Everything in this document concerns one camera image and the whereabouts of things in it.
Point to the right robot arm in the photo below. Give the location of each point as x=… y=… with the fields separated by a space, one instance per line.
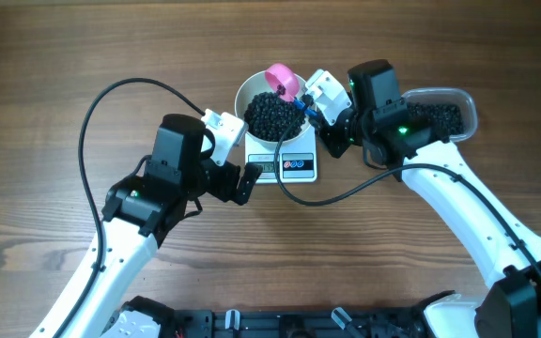
x=371 y=113

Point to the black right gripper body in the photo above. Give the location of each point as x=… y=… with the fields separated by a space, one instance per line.
x=339 y=136

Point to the pink scoop with blue handle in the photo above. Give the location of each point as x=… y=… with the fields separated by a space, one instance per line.
x=286 y=85

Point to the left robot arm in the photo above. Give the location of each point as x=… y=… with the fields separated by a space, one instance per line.
x=189 y=159

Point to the white round bowl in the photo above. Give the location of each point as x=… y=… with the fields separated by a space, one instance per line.
x=256 y=84

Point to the black beans in container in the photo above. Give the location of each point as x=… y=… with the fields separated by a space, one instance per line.
x=446 y=117

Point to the black beans in bowl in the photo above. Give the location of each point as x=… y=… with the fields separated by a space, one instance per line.
x=270 y=117

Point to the white digital kitchen scale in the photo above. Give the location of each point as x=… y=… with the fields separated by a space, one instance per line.
x=297 y=157

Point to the clear plastic container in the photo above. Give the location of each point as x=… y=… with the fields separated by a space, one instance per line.
x=449 y=96

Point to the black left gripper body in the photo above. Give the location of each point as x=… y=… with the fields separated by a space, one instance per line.
x=218 y=181

